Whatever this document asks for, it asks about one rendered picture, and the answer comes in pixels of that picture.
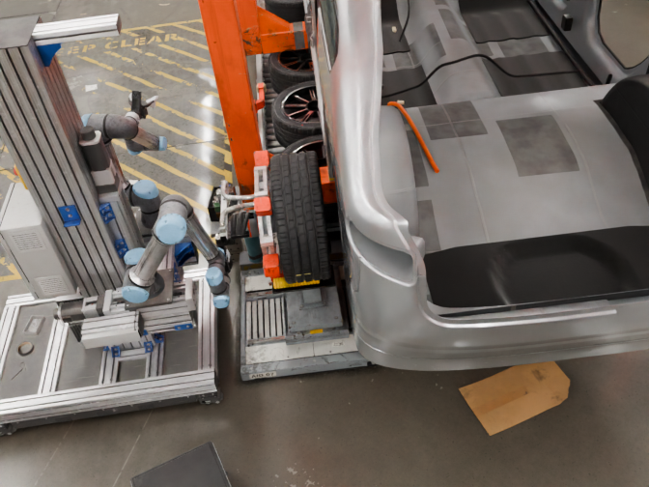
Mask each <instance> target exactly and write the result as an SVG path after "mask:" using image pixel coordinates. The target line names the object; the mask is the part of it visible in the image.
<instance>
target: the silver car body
mask: <svg viewBox="0 0 649 487"><path fill-rule="evenodd" d="M309 2H310V11H311V16H307V17H311V21H307V22H311V23H312V32H313V34H312V35H311V38H310V48H311V55H312V61H313V67H314V74H315V81H316V90H317V98H318V106H319V113H320V120H321V126H322V133H323V140H324V150H325V157H326V145H325V123H326V128H327V133H328V140H329V146H330V152H331V160H332V167H333V175H334V183H335V190H336V198H337V207H338V215H339V224H340V233H341V243H342V252H343V263H344V275H345V282H346V289H347V295H348V302H349V308H350V314H351V320H352V327H353V338H354V342H355V346H356V348H357V350H358V352H359V353H360V354H361V355H362V356H363V357H364V358H366V359H367V360H369V361H371V362H373V363H374V364H377V365H381V366H384V367H389V368H395V369H403V370H415V371H451V370H469V369H482V368H494V367H503V366H513V365H522V364H530V363H539V362H547V361H555V360H563V359H571V358H586V357H594V356H601V355H609V354H617V353H625V352H632V351H640V350H647V349H649V55H648V56H647V57H646V58H645V59H644V60H643V61H642V62H641V63H639V64H637V65H635V66H633V67H626V66H625V65H624V64H623V63H622V62H621V61H620V60H619V58H618V57H617V56H616V55H615V54H614V52H613V51H612V50H611V49H610V48H609V47H608V45H607V44H606V43H605V41H604V38H603V36H602V34H601V25H600V13H601V7H602V2H603V0H303V3H304V4H303V6H304V11H305V13H306V14H307V7H308V4H309ZM307 17H306V20H307ZM326 163H327V158H326Z"/></svg>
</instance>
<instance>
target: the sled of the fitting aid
mask: <svg viewBox="0 0 649 487"><path fill-rule="evenodd" d="M333 269H334V270H335V275H336V282H337V289H338V296H339V302H340V309H341V316H342V324H343V326H342V327H334V328H326V329H311V330H303V331H295V332H290V331H289V321H288V306H287V293H282V300H283V316H284V332H285V340H286V345H295V344H302V343H310V342H318V341H326V340H333V339H342V338H349V328H348V321H347V315H346V308H345V302H344V295H343V289H342V282H341V275H340V270H339V266H336V267H333Z"/></svg>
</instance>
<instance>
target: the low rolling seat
mask: <svg viewBox="0 0 649 487"><path fill-rule="evenodd" d="M227 475H228V473H227V472H226V471H225V470H224V469H223V466H222V464H221V462H220V459H219V457H218V454H217V452H216V450H215V447H214V445H213V443H212V442H211V441H209V442H206V443H204V444H201V445H199V446H196V447H194V448H192V449H190V450H189V451H187V452H185V453H183V454H181V455H178V456H176V457H174V458H172V459H170V460H168V461H166V462H164V463H161V464H159V465H157V466H155V467H153V468H151V469H149V470H147V471H145V472H142V473H140V474H138V475H136V476H134V477H132V478H131V479H130V484H131V487H231V485H230V482H229V480H228V477H227Z"/></svg>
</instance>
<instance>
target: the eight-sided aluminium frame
mask: <svg viewBox="0 0 649 487"><path fill-rule="evenodd" d="M254 181H255V191H254V197H255V198H257V197H265V196H268V191H269V196H270V200H271V205H272V209H273V202H272V192H271V180H270V171H269V170H268V167H267V166H258V167H254ZM259 182H260V183H261V182H263V183H264V190H263V191H260V190H259ZM257 217H258V225H259V234H260V236H259V239H260V245H261V248H262V251H263V255H267V254H274V253H278V255H279V260H280V271H281V273H282V265H281V259H280V253H279V247H278V240H277V234H276V233H275V236H274V237H273V233H272V226H271V218H270V215H267V224H268V234H264V228H263V221H262V217H261V216H257ZM267 247H268V253H267ZM275 248H276V251H275Z"/></svg>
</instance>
